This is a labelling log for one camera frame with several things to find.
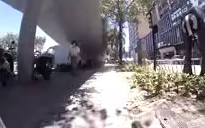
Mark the grey paved pavement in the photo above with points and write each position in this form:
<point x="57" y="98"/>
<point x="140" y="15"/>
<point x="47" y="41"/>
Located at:
<point x="103" y="90"/>

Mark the tall green tree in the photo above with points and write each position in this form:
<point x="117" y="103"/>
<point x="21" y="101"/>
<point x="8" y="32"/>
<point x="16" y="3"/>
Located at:
<point x="120" y="40"/>

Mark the person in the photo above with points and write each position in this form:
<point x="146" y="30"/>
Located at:
<point x="74" y="53"/>

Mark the concrete overpass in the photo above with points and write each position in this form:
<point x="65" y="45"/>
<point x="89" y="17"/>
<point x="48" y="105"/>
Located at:
<point x="76" y="20"/>

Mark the dark pole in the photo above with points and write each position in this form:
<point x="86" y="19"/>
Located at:
<point x="154" y="50"/>

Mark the dark parked scooter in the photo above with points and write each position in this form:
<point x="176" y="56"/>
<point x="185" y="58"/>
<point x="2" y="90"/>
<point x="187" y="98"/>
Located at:
<point x="45" y="65"/>
<point x="3" y="66"/>

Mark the bed of low green plants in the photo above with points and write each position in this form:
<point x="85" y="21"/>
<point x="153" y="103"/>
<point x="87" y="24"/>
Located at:
<point x="163" y="81"/>

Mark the robot's own part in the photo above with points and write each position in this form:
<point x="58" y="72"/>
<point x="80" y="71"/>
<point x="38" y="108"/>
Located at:
<point x="136" y="125"/>

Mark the grey road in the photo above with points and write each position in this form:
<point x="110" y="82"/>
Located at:
<point x="176" y="68"/>

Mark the grey concrete pillar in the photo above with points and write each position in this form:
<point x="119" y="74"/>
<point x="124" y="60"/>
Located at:
<point x="28" y="50"/>

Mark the tall building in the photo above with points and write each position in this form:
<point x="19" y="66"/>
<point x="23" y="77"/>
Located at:
<point x="170" y="30"/>

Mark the row of trees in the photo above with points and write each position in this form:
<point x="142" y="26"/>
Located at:
<point x="6" y="40"/>

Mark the brown soil patch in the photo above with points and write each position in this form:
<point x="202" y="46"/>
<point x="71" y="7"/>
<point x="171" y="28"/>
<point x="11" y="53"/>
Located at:
<point x="190" y="113"/>

